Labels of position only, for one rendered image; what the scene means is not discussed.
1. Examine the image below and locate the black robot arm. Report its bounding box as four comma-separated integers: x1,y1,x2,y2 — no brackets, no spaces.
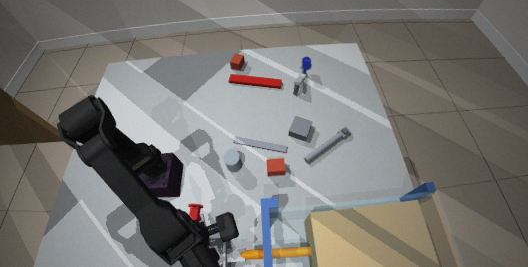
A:
57,95,221,267

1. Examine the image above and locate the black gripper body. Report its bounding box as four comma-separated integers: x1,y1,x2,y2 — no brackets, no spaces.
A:
194,212,239,246

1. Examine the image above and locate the dark grey cylinder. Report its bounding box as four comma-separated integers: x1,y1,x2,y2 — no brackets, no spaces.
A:
223,150,242,172

